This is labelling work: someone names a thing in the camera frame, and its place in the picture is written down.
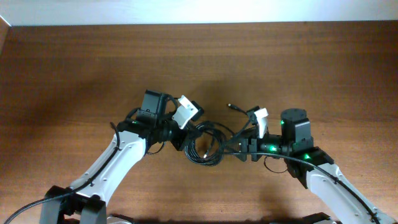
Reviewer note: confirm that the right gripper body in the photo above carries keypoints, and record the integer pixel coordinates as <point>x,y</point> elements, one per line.
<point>254,136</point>

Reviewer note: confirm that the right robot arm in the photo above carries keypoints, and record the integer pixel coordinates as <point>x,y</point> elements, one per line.
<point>307,163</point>

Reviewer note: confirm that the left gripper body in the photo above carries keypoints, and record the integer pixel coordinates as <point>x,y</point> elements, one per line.
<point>180,138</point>

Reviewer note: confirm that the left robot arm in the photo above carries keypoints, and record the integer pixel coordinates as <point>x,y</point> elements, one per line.
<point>160,118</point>

